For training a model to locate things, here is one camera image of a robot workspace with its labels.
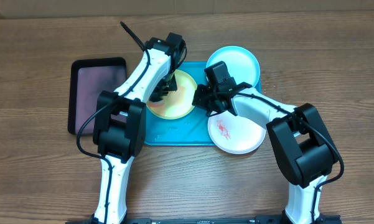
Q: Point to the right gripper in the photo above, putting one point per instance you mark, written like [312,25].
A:
[203,103]

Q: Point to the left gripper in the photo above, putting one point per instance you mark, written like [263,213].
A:
[173,87]

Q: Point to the yellow-green plate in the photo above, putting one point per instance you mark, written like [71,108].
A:
[176,104]

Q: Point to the white pink plate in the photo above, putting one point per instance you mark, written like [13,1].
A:
[235,134]

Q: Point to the light blue plate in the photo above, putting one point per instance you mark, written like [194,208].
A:
[242,65]

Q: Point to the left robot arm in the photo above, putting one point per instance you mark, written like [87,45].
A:
[120,121]

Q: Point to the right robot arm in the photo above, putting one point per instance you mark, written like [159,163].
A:
[304,150]

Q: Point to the black rectangular tray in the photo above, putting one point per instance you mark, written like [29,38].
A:
[89,77]

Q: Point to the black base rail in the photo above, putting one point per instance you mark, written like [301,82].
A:
[259,219]

